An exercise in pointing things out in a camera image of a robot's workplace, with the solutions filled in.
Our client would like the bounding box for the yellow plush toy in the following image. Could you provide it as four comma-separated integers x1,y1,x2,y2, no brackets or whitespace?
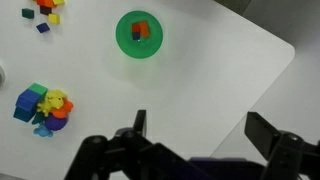
37,90,67,117

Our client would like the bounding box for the blue and green box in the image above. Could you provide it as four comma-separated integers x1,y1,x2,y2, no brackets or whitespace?
13,83,48,122

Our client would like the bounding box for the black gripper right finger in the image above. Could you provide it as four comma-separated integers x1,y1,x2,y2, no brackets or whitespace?
244,112,320,180

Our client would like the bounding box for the blue block in bowl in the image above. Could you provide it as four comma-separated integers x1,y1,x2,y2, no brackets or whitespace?
132,32,140,41

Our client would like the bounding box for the dark teal block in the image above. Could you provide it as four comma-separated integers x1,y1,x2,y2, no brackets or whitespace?
22,8,34,19

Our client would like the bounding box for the dark purple block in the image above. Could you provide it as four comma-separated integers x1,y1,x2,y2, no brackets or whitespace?
40,6,52,15

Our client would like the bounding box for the yellow block at top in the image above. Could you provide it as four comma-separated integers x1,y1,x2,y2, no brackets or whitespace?
53,0,65,5

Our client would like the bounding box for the orange block in bowl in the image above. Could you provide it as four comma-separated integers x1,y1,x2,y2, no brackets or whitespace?
139,21,150,38

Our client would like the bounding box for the green bowl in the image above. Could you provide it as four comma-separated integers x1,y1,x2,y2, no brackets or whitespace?
115,10,163,59

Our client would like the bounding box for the purple plush toy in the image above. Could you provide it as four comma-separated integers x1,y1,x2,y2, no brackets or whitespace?
44,115,68,131

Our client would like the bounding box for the red block in bowl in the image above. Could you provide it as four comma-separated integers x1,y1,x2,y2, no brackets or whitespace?
132,23,141,33

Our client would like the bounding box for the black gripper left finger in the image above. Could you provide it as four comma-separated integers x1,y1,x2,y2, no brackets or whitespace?
64,110,186,180

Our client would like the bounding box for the orange plush toy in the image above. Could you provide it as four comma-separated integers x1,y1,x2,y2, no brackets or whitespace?
50,99,73,119

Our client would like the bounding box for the light blue plush toy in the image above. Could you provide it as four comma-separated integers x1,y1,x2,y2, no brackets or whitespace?
33,124,53,137

